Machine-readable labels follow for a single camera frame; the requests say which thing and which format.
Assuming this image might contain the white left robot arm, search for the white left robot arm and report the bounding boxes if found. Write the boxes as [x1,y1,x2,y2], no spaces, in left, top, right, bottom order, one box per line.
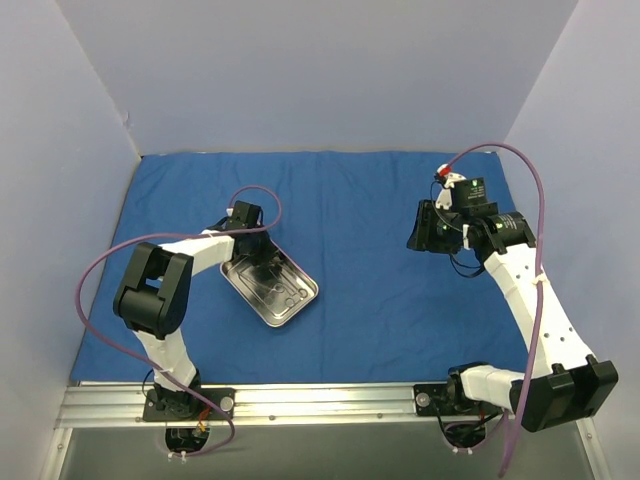
[113,229,278,419]

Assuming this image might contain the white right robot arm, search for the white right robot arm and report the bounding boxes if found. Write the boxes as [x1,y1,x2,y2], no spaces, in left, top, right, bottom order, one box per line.
[407,200,619,432]

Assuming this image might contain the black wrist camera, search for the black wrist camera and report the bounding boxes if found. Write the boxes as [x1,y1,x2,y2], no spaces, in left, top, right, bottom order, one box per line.
[450,177,488,208]
[228,201,263,229]

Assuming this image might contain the steel surgical scissors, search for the steel surgical scissors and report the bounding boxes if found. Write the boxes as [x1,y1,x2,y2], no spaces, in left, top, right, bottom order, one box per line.
[271,265,307,308]

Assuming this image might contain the blue surgical drape cloth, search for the blue surgical drape cloth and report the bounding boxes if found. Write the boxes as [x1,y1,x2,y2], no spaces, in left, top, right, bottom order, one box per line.
[69,149,572,385]

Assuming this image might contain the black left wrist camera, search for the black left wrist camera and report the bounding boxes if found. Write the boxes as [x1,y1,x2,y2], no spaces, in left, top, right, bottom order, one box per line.
[228,201,263,229]

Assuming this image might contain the stainless steel instrument tray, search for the stainless steel instrument tray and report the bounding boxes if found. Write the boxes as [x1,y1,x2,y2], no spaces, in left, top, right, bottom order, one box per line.
[220,244,319,328]

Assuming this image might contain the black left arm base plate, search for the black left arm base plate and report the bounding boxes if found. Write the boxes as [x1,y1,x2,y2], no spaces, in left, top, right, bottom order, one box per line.
[142,386,236,422]

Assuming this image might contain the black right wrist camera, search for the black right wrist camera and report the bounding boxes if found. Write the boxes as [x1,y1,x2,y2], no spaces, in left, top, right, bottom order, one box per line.
[450,177,488,208]

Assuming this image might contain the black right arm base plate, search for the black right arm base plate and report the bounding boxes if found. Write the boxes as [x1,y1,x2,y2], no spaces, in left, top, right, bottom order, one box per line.
[412,382,502,418]

